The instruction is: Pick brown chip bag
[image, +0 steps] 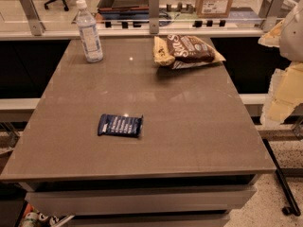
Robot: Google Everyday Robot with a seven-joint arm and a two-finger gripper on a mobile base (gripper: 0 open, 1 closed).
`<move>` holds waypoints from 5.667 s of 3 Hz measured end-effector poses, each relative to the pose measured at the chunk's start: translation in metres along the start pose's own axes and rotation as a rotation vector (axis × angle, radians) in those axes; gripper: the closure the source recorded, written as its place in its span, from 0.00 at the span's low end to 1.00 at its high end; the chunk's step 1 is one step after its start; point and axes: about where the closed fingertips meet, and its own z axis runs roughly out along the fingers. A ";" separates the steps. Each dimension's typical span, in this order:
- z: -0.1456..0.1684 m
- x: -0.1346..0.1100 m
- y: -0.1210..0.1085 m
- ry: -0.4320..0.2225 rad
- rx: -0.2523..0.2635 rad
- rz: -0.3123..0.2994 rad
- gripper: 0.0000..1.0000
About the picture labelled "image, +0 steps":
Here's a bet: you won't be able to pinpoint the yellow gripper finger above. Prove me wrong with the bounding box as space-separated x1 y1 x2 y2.
258 21 284 48
260 62 303 125

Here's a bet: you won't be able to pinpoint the brown chip bag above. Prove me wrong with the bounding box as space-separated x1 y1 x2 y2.
153 35 225 70

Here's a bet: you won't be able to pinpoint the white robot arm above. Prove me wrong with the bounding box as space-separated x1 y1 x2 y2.
258 0 303 127

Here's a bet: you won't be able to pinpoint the cardboard box with label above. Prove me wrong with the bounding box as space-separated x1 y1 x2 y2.
195 0 233 18

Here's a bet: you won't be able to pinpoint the grey table drawer unit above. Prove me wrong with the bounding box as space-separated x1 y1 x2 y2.
26 185 256 227

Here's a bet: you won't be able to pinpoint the grey tray bin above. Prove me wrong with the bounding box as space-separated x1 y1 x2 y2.
97 0 158 12

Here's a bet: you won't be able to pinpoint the dark blue snack bar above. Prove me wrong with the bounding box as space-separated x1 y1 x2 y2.
98 113 143 137

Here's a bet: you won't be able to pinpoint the clear plastic water bottle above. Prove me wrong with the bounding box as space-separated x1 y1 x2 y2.
76 0 103 62

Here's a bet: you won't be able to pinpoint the cans under table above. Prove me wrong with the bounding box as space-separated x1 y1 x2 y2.
18 204 60 227

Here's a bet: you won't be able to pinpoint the right metal glass bracket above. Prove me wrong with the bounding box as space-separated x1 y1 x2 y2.
258 0 284 32

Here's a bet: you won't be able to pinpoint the metal glass bracket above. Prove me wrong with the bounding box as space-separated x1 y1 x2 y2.
149 0 159 34
258 0 284 32
19 0 45 36

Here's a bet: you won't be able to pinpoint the black floor rail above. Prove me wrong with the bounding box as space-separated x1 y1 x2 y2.
263 139 301 217

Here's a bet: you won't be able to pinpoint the middle metal glass bracket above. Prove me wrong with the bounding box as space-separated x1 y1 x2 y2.
149 0 159 34

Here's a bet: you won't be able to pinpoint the left metal glass bracket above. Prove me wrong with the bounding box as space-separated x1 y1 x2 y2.
19 0 45 36

